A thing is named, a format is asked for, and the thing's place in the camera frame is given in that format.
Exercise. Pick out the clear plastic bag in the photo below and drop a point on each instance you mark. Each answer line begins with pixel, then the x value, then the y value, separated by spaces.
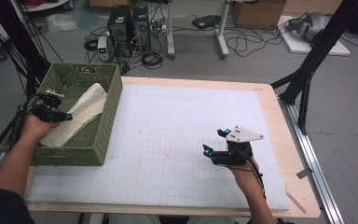
pixel 60 22

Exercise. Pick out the thin wooden strip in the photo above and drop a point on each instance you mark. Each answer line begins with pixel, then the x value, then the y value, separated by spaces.
pixel 296 202

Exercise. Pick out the long aluminium rail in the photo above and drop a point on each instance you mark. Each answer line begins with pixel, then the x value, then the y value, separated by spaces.
pixel 313 161

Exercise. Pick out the round white table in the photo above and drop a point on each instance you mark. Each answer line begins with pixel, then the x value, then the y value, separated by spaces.
pixel 43 5

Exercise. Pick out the small grey power supply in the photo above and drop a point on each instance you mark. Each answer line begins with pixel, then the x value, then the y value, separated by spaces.
pixel 102 48

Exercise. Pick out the person's left hand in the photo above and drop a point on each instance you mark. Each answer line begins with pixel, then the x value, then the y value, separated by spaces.
pixel 35 127

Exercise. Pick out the green woven basket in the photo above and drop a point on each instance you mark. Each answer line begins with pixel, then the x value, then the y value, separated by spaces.
pixel 105 102

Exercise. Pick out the person's dark sleeve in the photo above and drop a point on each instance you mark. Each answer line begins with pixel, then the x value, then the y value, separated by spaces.
pixel 3 208

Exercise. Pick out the large black computer tower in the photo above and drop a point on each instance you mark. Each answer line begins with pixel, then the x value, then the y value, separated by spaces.
pixel 119 28

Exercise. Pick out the large cardboard box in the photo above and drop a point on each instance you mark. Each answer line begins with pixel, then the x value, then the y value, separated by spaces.
pixel 258 14

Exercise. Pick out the cream cloth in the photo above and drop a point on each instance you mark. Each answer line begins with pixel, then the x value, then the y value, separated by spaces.
pixel 84 109

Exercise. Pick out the black stand with diagonal struts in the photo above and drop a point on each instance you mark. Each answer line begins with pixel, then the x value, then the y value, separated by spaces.
pixel 317 53

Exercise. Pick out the teal sheet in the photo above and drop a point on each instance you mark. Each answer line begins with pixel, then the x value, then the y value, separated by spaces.
pixel 88 20

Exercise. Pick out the white desk frame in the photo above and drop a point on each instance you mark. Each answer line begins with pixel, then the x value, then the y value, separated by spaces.
pixel 170 31

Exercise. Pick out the person's right hand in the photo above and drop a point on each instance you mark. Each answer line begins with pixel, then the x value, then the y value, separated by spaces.
pixel 245 174

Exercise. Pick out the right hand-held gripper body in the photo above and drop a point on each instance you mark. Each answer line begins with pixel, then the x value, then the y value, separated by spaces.
pixel 233 152

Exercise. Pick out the flat black box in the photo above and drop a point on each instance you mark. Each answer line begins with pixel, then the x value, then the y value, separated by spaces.
pixel 206 21

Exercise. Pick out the white floor board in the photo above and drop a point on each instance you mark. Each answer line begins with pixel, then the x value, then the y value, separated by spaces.
pixel 295 46

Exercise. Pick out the white grid mat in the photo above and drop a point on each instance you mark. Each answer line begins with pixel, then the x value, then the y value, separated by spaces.
pixel 183 124

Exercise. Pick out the grey tape piece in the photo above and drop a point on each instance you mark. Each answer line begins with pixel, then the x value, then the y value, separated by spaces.
pixel 304 173

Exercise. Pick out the slim black computer tower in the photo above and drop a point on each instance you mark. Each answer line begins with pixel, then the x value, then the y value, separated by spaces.
pixel 141 28

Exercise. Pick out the grey headset device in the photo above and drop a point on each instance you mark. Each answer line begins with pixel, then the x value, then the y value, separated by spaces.
pixel 313 25

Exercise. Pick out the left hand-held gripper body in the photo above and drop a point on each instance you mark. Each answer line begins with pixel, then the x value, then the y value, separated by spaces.
pixel 45 112

